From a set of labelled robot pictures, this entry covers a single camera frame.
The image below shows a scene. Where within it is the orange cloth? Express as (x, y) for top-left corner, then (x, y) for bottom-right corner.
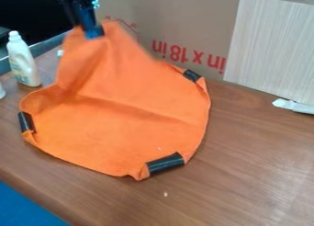
(17, 19), (213, 182)

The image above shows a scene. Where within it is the white plastic bottle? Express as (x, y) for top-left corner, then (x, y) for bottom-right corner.
(5, 30), (43, 88)

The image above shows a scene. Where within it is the cardboard box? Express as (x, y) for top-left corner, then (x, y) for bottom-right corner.
(92, 0), (314, 83)

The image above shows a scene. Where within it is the light wooden board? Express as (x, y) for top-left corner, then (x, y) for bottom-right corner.
(221, 0), (314, 107)

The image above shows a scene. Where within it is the crumpled white paper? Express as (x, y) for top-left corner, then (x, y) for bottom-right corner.
(271, 97), (314, 116)

